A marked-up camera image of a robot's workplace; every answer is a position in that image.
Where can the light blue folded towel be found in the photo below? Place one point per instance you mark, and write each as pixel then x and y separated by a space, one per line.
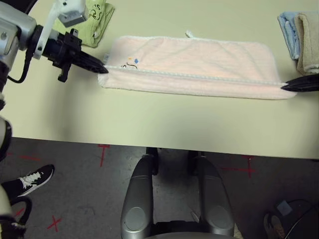
pixel 287 32

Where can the beige folded towel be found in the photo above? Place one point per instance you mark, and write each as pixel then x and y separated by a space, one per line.
pixel 309 39

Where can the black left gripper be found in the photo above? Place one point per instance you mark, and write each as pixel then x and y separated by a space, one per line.
pixel 62 49

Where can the black round floor base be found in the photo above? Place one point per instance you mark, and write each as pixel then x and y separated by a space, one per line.
pixel 306 219

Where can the grey white sneaker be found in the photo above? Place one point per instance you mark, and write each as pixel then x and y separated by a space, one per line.
pixel 274 226

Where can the black trouser leg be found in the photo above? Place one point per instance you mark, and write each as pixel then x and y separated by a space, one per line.
pixel 10 188

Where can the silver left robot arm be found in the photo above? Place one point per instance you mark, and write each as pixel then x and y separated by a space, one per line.
pixel 15 27

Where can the pink terry towel duck embroidery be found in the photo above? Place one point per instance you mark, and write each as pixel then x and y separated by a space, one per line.
pixel 199 59

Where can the black white sneaker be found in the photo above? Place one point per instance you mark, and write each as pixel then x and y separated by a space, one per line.
pixel 37 178

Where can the green folded towel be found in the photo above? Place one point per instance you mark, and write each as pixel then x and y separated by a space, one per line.
pixel 99 20

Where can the blue square tag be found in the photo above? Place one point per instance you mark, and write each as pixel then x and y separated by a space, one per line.
pixel 285 208

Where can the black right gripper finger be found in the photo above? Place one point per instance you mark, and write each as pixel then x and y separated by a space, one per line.
pixel 304 88
pixel 306 79

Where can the grey robot pelvis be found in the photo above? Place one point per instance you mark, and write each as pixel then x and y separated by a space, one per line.
pixel 192 236

